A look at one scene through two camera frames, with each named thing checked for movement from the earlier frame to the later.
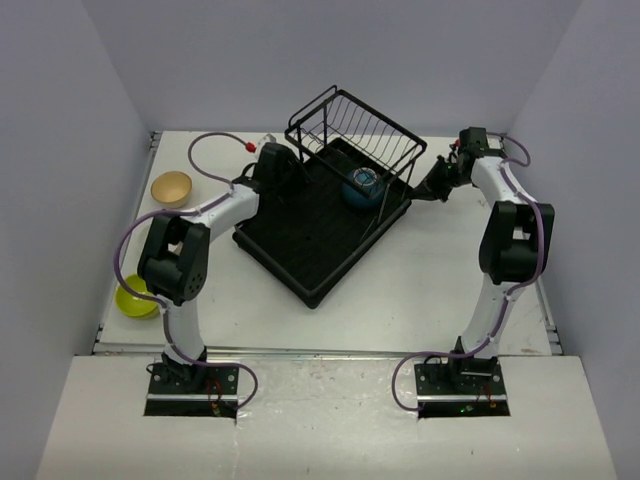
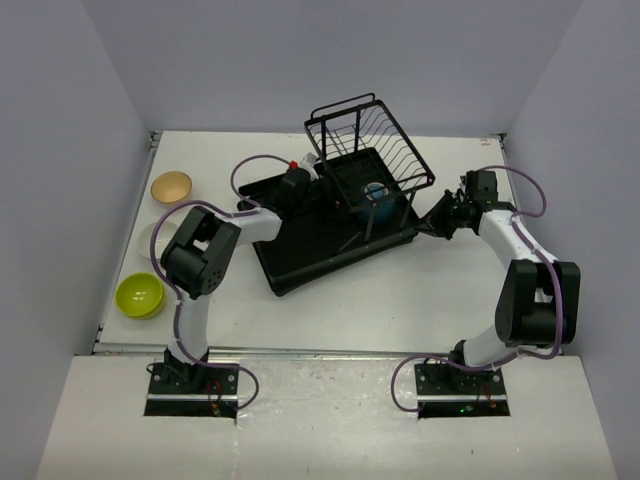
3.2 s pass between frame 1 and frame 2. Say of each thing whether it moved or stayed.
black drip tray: moved
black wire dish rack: moved
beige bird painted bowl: stayed
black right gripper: moved
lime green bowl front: stayed
